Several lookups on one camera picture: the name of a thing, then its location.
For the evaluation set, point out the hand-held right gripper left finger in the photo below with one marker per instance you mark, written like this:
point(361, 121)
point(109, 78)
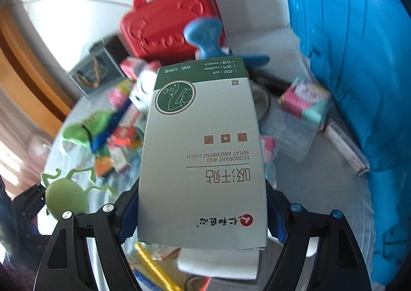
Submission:
point(130, 214)

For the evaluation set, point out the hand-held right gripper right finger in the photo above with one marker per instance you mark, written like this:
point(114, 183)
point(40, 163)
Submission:
point(276, 220)

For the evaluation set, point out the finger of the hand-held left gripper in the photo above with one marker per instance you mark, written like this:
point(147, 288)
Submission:
point(30, 201)

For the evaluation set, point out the white and green patch box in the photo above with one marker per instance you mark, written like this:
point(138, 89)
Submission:
point(202, 137)

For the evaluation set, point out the green bug toy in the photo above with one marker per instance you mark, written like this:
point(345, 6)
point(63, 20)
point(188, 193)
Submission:
point(65, 196)

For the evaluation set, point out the yellow plastic item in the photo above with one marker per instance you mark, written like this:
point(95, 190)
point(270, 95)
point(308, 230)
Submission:
point(154, 265)

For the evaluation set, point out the clear plastic box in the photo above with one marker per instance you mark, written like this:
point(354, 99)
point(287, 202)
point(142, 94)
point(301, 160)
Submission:
point(289, 140)

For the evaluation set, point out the green plush toy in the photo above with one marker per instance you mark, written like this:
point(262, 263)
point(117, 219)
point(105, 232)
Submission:
point(77, 133)

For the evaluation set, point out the pink and green packet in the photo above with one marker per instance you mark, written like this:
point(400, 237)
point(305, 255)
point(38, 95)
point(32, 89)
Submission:
point(119, 93)

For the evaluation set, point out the pink and teal tissue packet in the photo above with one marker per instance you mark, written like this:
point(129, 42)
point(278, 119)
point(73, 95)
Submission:
point(305, 101)

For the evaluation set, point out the wooden furniture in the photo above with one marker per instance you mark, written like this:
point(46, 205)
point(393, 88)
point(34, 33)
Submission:
point(25, 63)

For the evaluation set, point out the large blue plastic bin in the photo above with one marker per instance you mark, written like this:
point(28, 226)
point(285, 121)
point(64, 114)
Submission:
point(353, 53)

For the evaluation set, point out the red toy suitcase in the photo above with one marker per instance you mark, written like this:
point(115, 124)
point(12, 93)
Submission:
point(154, 31)

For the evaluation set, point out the blue plastic tool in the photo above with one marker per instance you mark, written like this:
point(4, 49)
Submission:
point(205, 37)

